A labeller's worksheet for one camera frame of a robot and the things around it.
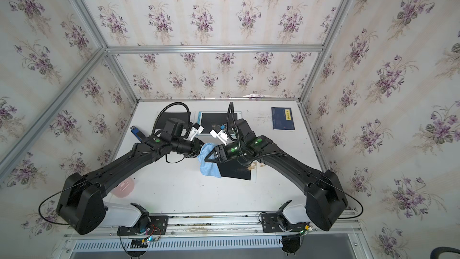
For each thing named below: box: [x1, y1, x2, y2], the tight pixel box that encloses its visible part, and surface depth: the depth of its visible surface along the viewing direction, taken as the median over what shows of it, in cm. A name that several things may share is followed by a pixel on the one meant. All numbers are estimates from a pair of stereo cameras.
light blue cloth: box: [197, 142, 223, 179], surface depth 71 cm
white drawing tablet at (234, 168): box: [216, 157, 251, 181], surface depth 89 cm
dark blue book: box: [270, 106, 296, 132], surface depth 113 cm
